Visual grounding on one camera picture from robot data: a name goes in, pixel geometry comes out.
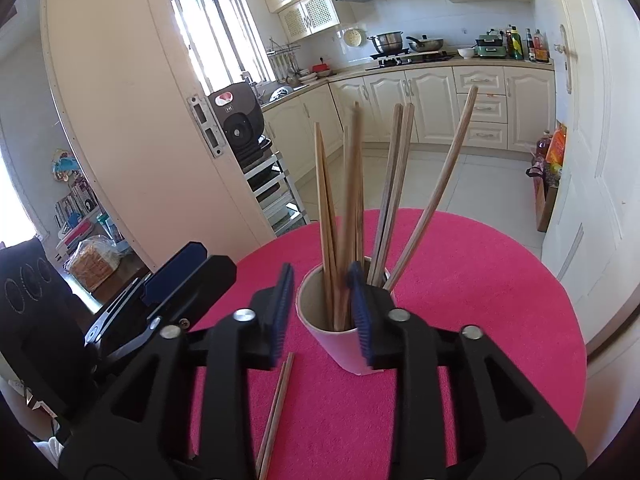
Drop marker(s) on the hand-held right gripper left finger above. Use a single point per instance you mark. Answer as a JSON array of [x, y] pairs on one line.
[[282, 310]]

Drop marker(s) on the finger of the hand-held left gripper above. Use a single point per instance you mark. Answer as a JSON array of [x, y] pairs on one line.
[[175, 270], [210, 285]]

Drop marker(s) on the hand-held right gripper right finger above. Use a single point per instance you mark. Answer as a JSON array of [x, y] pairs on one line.
[[360, 310]]

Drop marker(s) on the pink cup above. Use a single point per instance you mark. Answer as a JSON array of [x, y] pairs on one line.
[[340, 350]]

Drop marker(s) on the long bamboo chopstick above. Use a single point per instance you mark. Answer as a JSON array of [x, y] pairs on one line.
[[276, 410], [352, 185]]

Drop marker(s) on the pile of wooden chopsticks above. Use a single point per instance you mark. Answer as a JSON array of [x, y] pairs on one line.
[[393, 185]]

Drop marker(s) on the bagged bread loaf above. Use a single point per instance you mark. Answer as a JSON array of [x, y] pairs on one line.
[[95, 262]]

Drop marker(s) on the cluttered shelf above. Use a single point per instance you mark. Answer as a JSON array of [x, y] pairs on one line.
[[80, 210]]

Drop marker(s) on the metal kitchen rack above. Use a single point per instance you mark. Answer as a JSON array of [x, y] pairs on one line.
[[275, 190]]

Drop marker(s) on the pink round tablecloth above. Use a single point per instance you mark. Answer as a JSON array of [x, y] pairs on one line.
[[500, 310]]

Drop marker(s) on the black chair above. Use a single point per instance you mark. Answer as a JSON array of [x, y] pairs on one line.
[[40, 320]]

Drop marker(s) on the metal door lock plate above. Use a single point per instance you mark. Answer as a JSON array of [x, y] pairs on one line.
[[206, 127]]

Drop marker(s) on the black grey kitchen appliance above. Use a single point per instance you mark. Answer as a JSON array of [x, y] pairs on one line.
[[237, 120]]

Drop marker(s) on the cream sliding door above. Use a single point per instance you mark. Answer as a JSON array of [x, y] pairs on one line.
[[125, 110]]

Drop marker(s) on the cardboard box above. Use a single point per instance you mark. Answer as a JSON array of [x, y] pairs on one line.
[[545, 200]]

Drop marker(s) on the cream lower kitchen cabinets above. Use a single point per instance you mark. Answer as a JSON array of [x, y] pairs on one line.
[[430, 105]]

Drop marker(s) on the kitchen window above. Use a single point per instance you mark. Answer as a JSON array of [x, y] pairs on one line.
[[220, 40]]

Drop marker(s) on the hanging utensil rack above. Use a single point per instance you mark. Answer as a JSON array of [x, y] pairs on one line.
[[284, 60]]

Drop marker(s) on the red pot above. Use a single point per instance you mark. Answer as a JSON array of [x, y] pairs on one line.
[[322, 66]]

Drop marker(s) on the gas stove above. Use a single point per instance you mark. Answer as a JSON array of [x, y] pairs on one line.
[[410, 60]]

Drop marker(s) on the orange snack bags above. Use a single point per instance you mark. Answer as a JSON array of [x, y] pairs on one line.
[[557, 142]]

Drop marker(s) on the steel pot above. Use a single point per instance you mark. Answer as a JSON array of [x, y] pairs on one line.
[[386, 42]]

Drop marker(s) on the dark wok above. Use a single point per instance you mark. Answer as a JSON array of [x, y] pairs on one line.
[[425, 44]]

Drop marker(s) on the white bowl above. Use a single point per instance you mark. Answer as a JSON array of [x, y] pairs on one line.
[[466, 53]]

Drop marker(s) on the green countertop appliance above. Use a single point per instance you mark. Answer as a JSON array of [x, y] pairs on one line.
[[491, 46]]

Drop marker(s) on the white door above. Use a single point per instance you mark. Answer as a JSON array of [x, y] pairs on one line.
[[595, 110]]

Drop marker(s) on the yellow-green bottle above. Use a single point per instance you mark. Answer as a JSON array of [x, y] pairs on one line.
[[515, 42]]

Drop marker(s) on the dark sauce bottle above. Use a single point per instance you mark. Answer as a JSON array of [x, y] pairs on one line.
[[529, 46]]

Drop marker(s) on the red-label bottle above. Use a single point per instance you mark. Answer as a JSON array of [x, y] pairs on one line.
[[541, 49]]

